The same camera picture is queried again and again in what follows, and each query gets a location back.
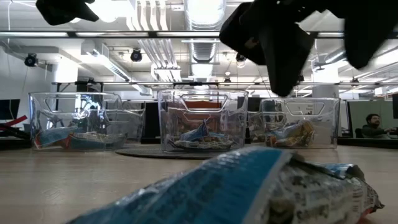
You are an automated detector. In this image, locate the silver ceiling duct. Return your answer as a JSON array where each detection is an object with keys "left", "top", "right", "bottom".
[{"left": 185, "top": 0, "right": 226, "bottom": 78}]

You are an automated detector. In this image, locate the green office partition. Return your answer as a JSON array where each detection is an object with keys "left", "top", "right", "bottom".
[{"left": 347, "top": 100, "right": 398, "bottom": 138}]

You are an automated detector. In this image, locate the black ceiling spotlight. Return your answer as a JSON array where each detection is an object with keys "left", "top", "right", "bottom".
[
  {"left": 129, "top": 49, "right": 143, "bottom": 63},
  {"left": 24, "top": 53, "right": 40, "bottom": 68}
]

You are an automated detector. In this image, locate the gold brown granola bar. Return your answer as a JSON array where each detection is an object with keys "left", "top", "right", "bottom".
[
  {"left": 266, "top": 134, "right": 299, "bottom": 148},
  {"left": 281, "top": 119, "right": 315, "bottom": 146}
]

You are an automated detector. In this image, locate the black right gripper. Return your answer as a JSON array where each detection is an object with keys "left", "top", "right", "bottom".
[{"left": 219, "top": 0, "right": 398, "bottom": 97}]

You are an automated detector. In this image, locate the black computer monitor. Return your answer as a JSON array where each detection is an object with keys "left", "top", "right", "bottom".
[
  {"left": 0, "top": 98, "right": 21, "bottom": 121},
  {"left": 144, "top": 101, "right": 161, "bottom": 144}
]

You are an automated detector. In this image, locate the silver green granola bar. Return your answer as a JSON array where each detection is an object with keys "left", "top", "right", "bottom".
[{"left": 63, "top": 132, "right": 128, "bottom": 151}]

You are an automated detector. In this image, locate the blue white granola bar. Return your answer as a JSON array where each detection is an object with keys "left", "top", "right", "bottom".
[{"left": 269, "top": 124, "right": 295, "bottom": 139}]

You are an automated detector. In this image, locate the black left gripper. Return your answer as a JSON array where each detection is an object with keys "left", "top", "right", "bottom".
[{"left": 35, "top": 0, "right": 100, "bottom": 26}]

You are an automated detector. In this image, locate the round grey plate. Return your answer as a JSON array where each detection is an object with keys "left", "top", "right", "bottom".
[{"left": 114, "top": 146, "right": 237, "bottom": 161}]

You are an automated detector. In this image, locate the orange cabinet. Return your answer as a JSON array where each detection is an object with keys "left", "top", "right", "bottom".
[{"left": 183, "top": 101, "right": 225, "bottom": 125}]

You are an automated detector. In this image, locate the clear plastic bin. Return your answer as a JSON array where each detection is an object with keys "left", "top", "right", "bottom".
[
  {"left": 247, "top": 96, "right": 341, "bottom": 149},
  {"left": 157, "top": 88, "right": 249, "bottom": 153},
  {"left": 27, "top": 91, "right": 146, "bottom": 152}
]

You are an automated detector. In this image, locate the person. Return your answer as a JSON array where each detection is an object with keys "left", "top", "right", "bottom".
[{"left": 361, "top": 113, "right": 398, "bottom": 139}]

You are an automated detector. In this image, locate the red strap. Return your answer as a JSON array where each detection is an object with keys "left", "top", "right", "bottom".
[{"left": 0, "top": 114, "right": 29, "bottom": 131}]

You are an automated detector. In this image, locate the long ceiling light fixture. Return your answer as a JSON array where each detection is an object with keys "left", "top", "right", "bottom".
[{"left": 86, "top": 49, "right": 133, "bottom": 82}]

